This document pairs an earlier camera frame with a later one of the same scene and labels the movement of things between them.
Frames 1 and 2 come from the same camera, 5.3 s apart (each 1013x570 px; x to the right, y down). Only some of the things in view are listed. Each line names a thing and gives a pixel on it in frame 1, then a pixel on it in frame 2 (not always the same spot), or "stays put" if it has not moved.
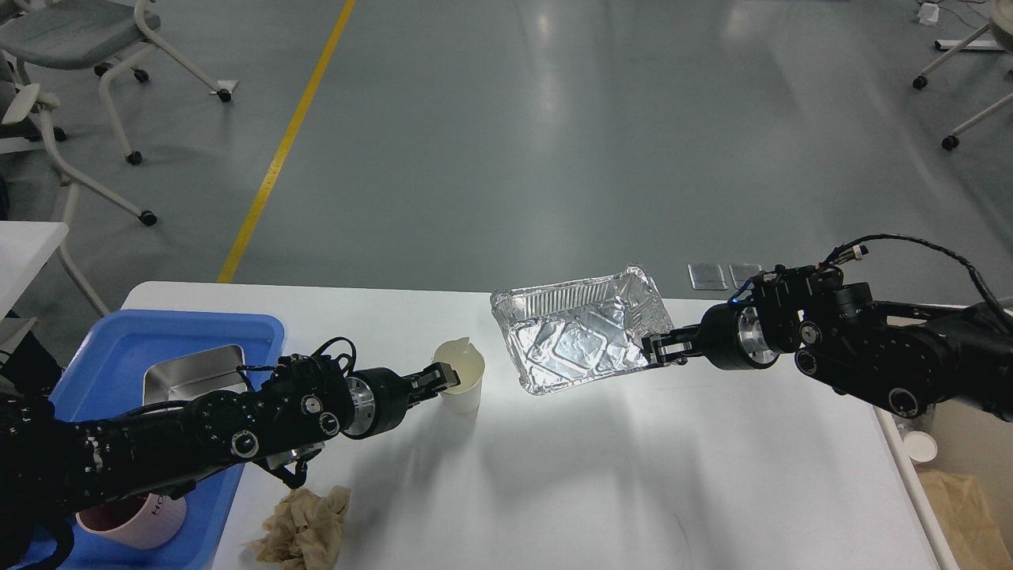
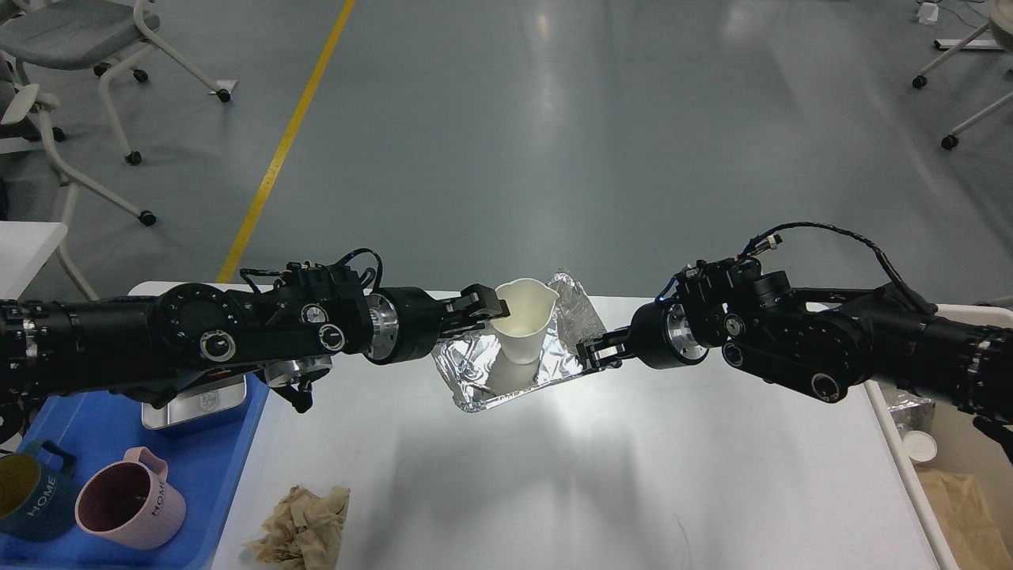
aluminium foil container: [564, 332] → [477, 376]
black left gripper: [381, 397] → [404, 323]
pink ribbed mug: [143, 522] stays put
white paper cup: [467, 359] → [524, 332]
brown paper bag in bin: [966, 521] stays put
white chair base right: [1001, 23] stays put
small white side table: [24, 245] stays put
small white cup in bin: [920, 446] stays put
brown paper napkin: [305, 531] stays put
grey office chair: [73, 35] stays put
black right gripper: [730, 337] → [660, 336]
